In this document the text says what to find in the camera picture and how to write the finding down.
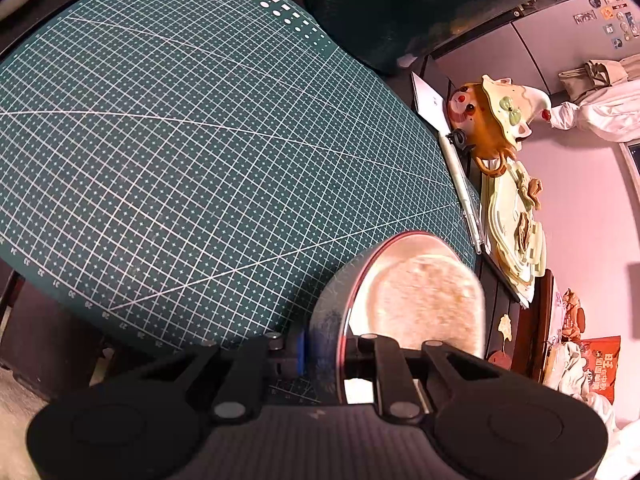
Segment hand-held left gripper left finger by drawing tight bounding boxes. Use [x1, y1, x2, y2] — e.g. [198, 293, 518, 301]
[95, 331, 307, 423]

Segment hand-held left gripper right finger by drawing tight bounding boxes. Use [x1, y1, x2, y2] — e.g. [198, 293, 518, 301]
[345, 332, 542, 423]

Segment metal bowl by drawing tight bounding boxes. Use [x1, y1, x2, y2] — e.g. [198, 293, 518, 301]
[305, 230, 487, 407]

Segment silver pen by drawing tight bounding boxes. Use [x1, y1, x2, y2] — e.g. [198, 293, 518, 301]
[439, 131, 492, 256]

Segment cream layered paper craft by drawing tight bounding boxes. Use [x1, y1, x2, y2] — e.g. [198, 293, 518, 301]
[479, 157, 549, 307]

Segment white plastic bag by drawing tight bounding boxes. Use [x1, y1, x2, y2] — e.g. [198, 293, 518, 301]
[544, 342, 619, 432]

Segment red snack packet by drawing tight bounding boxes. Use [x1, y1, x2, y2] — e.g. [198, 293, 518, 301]
[579, 335, 622, 407]

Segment green cutting mat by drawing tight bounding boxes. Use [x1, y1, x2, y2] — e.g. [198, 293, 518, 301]
[0, 0, 478, 406]

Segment white paper sheet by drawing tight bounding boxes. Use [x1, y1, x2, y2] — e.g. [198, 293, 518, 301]
[411, 71, 454, 137]

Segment orange fox figurine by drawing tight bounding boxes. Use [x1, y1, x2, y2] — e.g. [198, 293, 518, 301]
[446, 75, 552, 177]

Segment white cloth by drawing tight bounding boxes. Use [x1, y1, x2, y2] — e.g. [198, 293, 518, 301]
[544, 57, 640, 144]

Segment grey refrigerator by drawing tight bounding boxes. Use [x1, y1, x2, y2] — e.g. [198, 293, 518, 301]
[431, 0, 640, 97]

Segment group of fridge magnets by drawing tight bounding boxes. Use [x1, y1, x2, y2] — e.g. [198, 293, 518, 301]
[572, 0, 640, 52]

